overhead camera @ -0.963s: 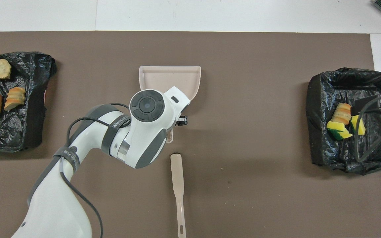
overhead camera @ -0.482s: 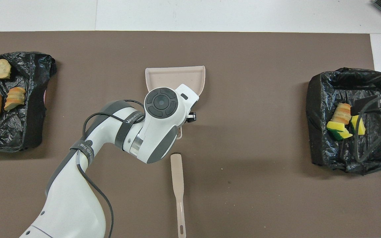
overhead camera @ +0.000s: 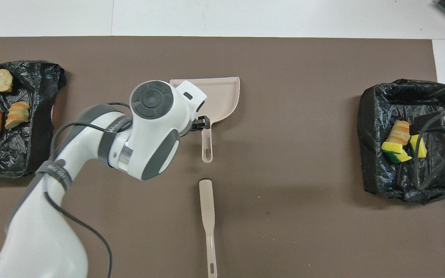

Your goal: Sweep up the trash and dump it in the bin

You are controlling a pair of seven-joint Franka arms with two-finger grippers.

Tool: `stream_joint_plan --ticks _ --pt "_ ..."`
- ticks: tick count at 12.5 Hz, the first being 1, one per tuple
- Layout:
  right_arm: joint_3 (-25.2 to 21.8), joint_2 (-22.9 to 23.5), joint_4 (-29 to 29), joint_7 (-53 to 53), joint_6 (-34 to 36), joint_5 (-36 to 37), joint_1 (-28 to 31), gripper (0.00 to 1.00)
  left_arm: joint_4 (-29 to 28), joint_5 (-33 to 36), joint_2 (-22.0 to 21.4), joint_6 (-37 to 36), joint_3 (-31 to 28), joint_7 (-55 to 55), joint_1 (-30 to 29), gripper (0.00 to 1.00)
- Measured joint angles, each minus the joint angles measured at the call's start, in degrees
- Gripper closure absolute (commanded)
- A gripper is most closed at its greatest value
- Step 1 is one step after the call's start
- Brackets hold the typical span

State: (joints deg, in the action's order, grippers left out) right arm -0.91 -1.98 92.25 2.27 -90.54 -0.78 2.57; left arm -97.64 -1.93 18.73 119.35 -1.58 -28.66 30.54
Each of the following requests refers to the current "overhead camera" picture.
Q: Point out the pale crusty toy bread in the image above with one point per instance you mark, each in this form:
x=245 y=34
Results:
x=399 y=132

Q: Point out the yellow and green sponge piece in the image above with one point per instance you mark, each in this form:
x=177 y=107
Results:
x=395 y=152
x=421 y=148

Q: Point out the striped toy bread piece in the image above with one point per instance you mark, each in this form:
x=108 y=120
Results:
x=0 y=80

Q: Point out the black bag lined bin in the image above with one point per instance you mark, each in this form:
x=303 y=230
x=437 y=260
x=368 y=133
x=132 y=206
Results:
x=33 y=146
x=439 y=96

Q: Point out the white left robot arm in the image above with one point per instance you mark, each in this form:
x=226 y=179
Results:
x=145 y=135

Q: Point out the toy croissant piece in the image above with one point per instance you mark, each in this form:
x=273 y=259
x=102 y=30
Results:
x=17 y=115

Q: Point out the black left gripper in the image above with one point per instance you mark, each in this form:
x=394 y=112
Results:
x=201 y=123

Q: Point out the beige hand brush black bristles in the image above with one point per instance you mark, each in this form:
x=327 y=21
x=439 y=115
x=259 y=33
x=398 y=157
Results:
x=207 y=204

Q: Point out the beige plastic dustpan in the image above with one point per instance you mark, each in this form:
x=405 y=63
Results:
x=222 y=96

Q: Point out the brown table mat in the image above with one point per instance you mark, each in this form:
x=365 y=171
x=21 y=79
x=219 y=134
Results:
x=284 y=193

